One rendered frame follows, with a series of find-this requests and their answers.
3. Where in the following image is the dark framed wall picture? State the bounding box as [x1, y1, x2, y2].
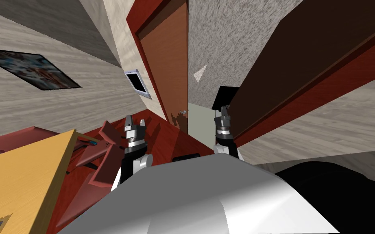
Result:
[0, 47, 83, 91]

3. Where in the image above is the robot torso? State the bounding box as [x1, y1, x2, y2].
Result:
[57, 152, 342, 234]

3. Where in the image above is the red-brown door leaf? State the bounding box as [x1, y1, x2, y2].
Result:
[137, 2, 189, 134]

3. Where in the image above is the dark brown door leaf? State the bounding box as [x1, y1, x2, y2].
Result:
[228, 0, 375, 139]

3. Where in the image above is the white-framed black wall panel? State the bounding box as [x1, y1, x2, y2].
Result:
[124, 69, 153, 100]

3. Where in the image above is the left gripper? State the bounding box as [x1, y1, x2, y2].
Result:
[124, 115, 148, 143]

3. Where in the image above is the yellow wooden table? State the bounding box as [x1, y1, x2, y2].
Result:
[0, 129, 78, 234]

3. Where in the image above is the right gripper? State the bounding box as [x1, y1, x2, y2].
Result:
[214, 113, 233, 131]

